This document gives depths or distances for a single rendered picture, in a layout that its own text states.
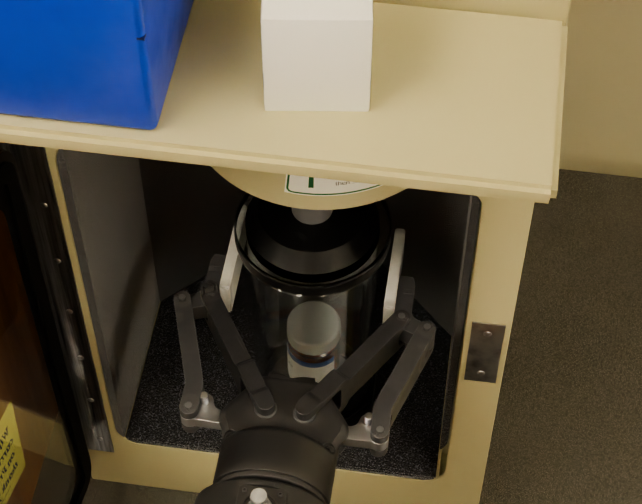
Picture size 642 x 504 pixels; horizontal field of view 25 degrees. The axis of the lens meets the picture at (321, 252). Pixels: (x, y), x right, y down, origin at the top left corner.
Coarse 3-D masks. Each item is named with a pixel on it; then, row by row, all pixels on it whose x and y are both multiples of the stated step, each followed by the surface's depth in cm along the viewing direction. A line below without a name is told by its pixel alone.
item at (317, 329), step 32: (384, 224) 100; (256, 256) 98; (256, 288) 102; (352, 288) 98; (256, 320) 106; (288, 320) 102; (320, 320) 101; (352, 320) 103; (256, 352) 110; (288, 352) 105; (320, 352) 104; (352, 352) 106
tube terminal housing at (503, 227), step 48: (384, 0) 74; (432, 0) 74; (480, 0) 73; (528, 0) 73; (480, 240) 89; (480, 288) 93; (480, 384) 101; (480, 432) 107; (144, 480) 120; (192, 480) 119; (336, 480) 116; (384, 480) 114; (432, 480) 113; (480, 480) 112
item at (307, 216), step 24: (264, 216) 98; (288, 216) 98; (312, 216) 97; (336, 216) 98; (360, 216) 98; (264, 240) 98; (288, 240) 97; (312, 240) 97; (336, 240) 97; (360, 240) 98; (288, 264) 97; (312, 264) 97; (336, 264) 97
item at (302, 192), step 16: (224, 176) 92; (240, 176) 91; (256, 176) 91; (272, 176) 90; (288, 176) 90; (304, 176) 90; (256, 192) 91; (272, 192) 91; (288, 192) 90; (304, 192) 90; (320, 192) 90; (336, 192) 90; (352, 192) 90; (368, 192) 91; (384, 192) 91; (304, 208) 91; (320, 208) 91; (336, 208) 91
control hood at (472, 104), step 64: (256, 0) 74; (192, 64) 71; (256, 64) 71; (384, 64) 71; (448, 64) 71; (512, 64) 71; (0, 128) 69; (64, 128) 69; (128, 128) 69; (192, 128) 69; (256, 128) 69; (320, 128) 69; (384, 128) 69; (448, 128) 69; (512, 128) 69; (448, 192) 68; (512, 192) 67
